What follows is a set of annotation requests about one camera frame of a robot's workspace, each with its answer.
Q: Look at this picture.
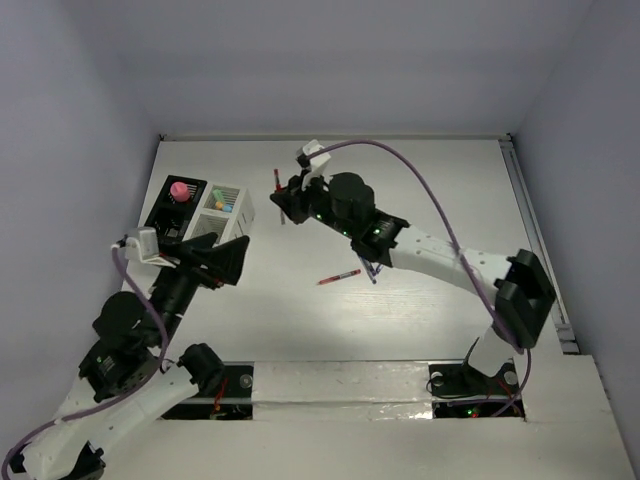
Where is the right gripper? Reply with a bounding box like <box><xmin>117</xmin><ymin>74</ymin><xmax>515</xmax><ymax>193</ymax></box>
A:
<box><xmin>271</xmin><ymin>167</ymin><xmax>358</xmax><ymax>239</ymax></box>

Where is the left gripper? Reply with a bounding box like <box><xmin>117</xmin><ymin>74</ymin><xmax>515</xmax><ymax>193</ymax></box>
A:
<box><xmin>155</xmin><ymin>230</ymin><xmax>253</xmax><ymax>343</ymax></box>

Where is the red gel pen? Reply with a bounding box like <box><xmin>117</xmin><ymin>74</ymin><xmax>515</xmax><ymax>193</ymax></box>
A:
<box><xmin>273</xmin><ymin>168</ymin><xmax>286</xmax><ymax>226</ymax></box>

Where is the green highlighter marker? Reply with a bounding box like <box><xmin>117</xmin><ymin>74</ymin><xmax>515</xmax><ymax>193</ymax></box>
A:
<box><xmin>212</xmin><ymin>189</ymin><xmax>226</xmax><ymax>203</ymax></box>

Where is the dark red ink pen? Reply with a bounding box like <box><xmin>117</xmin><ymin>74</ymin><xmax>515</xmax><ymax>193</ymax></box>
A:
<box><xmin>316</xmin><ymin>269</ymin><xmax>361</xmax><ymax>286</ymax></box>

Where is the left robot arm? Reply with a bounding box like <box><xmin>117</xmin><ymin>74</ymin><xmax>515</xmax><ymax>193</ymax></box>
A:
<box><xmin>1</xmin><ymin>227</ymin><xmax>250</xmax><ymax>479</ymax></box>

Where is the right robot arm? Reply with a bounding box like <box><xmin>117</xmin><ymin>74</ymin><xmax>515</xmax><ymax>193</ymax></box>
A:
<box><xmin>270</xmin><ymin>173</ymin><xmax>557</xmax><ymax>392</ymax></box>

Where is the white slatted organizer container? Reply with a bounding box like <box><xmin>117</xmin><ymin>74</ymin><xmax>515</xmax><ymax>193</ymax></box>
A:
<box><xmin>185</xmin><ymin>184</ymin><xmax>255</xmax><ymax>243</ymax></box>

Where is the black organizer container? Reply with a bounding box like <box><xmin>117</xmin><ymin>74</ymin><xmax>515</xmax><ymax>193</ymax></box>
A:
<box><xmin>144</xmin><ymin>175</ymin><xmax>207</xmax><ymax>242</ymax></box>

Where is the blue gel pen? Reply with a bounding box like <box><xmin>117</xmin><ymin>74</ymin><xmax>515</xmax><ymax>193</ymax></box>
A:
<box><xmin>359</xmin><ymin>257</ymin><xmax>377</xmax><ymax>285</ymax></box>

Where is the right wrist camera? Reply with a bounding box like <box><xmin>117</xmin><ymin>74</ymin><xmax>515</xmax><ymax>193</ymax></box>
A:
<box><xmin>296</xmin><ymin>139</ymin><xmax>331</xmax><ymax>178</ymax></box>

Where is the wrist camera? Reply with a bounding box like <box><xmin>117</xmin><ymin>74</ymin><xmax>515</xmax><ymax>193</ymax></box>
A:
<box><xmin>111</xmin><ymin>226</ymin><xmax>171</xmax><ymax>267</ymax></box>
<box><xmin>296</xmin><ymin>139</ymin><xmax>331</xmax><ymax>178</ymax></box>

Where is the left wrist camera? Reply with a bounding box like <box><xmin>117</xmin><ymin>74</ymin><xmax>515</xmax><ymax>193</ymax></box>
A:
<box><xmin>111</xmin><ymin>226</ymin><xmax>171</xmax><ymax>267</ymax></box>

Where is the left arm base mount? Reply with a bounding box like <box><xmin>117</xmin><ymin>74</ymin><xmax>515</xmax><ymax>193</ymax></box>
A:
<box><xmin>161</xmin><ymin>363</ymin><xmax>254</xmax><ymax>421</ymax></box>

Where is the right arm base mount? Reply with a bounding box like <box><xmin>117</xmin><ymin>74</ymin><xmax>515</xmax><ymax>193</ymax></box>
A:
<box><xmin>425</xmin><ymin>358</ymin><xmax>526</xmax><ymax>420</ymax></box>

